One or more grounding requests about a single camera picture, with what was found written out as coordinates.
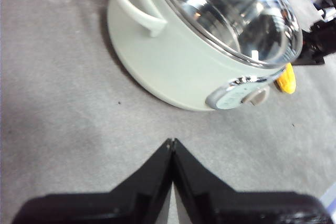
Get pale green electric pot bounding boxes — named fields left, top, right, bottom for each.
left=107, top=0, right=302, bottom=112

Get glass lid with green knob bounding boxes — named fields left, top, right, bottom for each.
left=152, top=0, right=304, bottom=69

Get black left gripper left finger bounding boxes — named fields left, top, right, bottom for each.
left=12, top=137, right=174, bottom=224

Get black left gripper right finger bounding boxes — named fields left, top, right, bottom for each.
left=172, top=137, right=334, bottom=224

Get yellow corn cob piece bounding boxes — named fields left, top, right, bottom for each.
left=274, top=62, right=297, bottom=94

